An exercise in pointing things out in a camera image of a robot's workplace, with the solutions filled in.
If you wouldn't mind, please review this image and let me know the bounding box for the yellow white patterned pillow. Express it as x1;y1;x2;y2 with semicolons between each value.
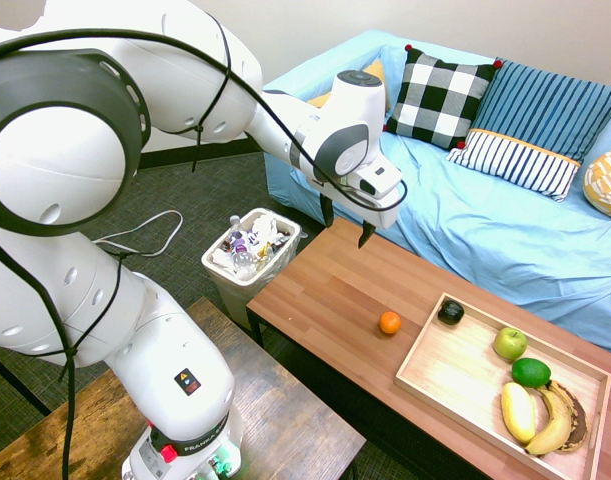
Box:
583;144;611;219

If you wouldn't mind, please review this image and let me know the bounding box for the white trash bin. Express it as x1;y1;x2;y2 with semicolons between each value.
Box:
200;207;303;332

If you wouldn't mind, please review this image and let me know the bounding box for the yellow mango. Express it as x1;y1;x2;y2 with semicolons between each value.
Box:
500;381;538;446

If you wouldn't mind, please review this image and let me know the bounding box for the green lime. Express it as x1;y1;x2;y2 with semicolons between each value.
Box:
511;357;553;390

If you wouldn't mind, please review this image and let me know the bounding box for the orange tangerine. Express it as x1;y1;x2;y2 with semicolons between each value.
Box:
378;311;402;336

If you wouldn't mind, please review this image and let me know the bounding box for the dark avocado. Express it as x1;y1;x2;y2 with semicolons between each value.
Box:
437;300;465;326

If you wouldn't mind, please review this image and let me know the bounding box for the white floor cable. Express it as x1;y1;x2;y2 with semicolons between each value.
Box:
92;209;185;259

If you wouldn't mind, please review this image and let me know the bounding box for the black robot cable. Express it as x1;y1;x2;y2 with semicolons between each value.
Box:
0;12;409;480

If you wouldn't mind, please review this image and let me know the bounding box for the plain yellow pillow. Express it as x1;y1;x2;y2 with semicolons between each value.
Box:
306;58;391;112

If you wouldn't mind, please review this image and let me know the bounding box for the blue striped pillow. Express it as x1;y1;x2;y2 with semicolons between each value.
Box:
471;58;611;164

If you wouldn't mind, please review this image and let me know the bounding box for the brown overripe banana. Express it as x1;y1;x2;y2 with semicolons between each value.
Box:
548;379;590;455

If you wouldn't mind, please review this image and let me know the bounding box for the clear plastic bottle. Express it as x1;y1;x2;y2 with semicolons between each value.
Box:
228;215;256;268

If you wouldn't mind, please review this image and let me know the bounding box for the long yellow banana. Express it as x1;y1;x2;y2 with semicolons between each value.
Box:
524;383;573;457

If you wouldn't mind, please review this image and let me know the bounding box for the green apple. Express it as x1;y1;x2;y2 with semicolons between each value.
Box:
493;326;529;362

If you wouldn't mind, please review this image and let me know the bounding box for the rustic dark wooden table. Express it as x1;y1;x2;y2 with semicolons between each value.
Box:
0;296;367;480

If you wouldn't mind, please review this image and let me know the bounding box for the wooden coffee table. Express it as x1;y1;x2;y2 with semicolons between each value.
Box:
246;216;611;480

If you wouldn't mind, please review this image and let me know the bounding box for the black white checkered pillow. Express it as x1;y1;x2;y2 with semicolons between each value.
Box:
383;43;503;151

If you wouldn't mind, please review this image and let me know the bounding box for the white navy striped pillow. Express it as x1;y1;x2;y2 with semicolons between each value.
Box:
445;128;582;203

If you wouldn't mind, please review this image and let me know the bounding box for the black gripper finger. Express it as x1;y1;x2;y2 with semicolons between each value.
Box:
357;222;378;250
319;193;336;229

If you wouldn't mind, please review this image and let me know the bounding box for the light blue covered sofa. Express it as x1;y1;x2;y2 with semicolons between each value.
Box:
262;28;611;359

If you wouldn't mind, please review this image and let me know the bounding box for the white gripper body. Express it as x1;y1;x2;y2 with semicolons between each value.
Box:
312;152;404;231

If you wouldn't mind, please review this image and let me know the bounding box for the light wooden tray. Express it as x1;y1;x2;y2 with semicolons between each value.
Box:
393;292;611;480

